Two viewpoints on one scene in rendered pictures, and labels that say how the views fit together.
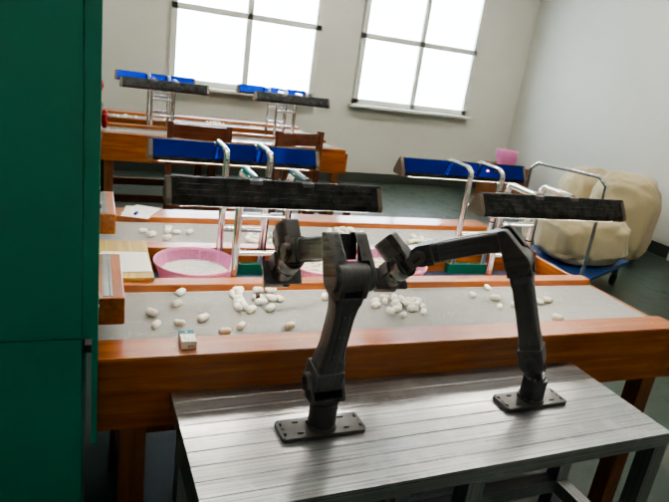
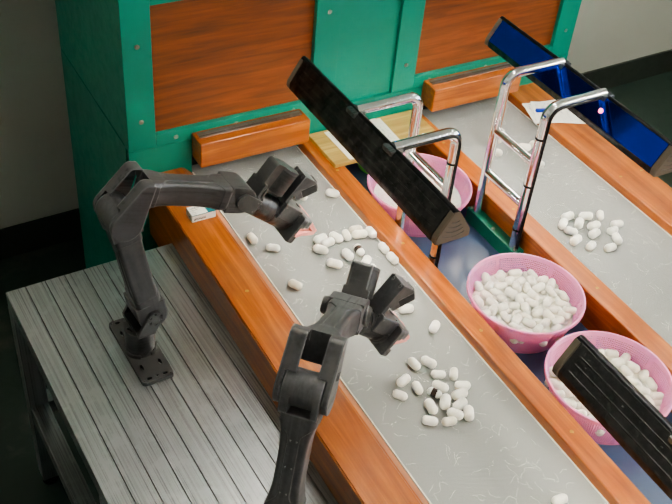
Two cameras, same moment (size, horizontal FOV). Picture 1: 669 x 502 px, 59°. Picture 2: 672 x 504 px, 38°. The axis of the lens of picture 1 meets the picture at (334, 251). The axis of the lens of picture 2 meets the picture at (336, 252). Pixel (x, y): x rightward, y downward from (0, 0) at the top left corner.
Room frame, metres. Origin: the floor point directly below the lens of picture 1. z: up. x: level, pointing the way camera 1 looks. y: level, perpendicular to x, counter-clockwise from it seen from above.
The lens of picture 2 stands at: (1.30, -1.50, 2.21)
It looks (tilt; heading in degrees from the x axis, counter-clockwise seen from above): 40 degrees down; 81
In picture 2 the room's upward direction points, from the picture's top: 6 degrees clockwise
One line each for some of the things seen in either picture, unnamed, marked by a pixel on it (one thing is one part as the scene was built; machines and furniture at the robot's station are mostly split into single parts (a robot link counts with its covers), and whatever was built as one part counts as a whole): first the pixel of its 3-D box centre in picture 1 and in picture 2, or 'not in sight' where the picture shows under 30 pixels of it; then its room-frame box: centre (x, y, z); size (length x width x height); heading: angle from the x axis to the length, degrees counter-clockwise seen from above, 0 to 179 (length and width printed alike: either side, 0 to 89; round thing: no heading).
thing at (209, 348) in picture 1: (433, 360); (344, 459); (1.55, -0.33, 0.67); 1.81 x 0.12 x 0.19; 113
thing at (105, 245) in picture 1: (124, 259); (375, 137); (1.73, 0.64, 0.77); 0.33 x 0.15 x 0.01; 23
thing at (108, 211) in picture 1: (105, 211); (472, 85); (2.02, 0.83, 0.83); 0.30 x 0.06 x 0.07; 23
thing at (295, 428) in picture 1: (323, 413); (139, 337); (1.15, -0.03, 0.71); 0.20 x 0.07 x 0.08; 115
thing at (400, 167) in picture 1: (463, 169); not in sight; (2.53, -0.49, 1.08); 0.62 x 0.08 x 0.07; 113
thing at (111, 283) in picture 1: (110, 286); (251, 137); (1.40, 0.56, 0.83); 0.30 x 0.06 x 0.07; 23
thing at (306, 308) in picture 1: (404, 310); (438, 404); (1.75, -0.25, 0.73); 1.81 x 0.30 x 0.02; 113
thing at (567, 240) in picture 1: (581, 234); not in sight; (4.50, -1.88, 0.41); 0.74 x 0.56 x 0.39; 116
